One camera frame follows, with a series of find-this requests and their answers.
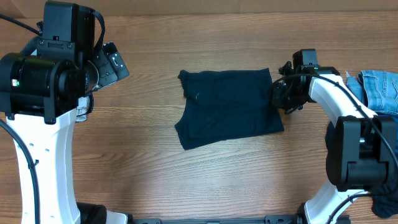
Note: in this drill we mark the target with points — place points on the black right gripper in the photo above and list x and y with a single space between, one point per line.
280 94

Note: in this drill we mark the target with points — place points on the dark blue garment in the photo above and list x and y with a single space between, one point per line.
394 119

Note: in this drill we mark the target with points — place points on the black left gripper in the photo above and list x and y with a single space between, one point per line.
114 69

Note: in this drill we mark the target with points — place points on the black garment in pile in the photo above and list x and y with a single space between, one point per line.
383 206

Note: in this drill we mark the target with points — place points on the folded light blue jeans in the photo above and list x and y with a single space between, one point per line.
84 108

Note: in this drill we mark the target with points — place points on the blue denim jeans pile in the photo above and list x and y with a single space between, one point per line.
375 89

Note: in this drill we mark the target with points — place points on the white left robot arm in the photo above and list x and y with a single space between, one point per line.
39 96

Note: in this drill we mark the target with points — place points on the black t-shirt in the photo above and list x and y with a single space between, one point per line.
226 105

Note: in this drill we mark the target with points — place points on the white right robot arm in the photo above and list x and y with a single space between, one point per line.
360 151

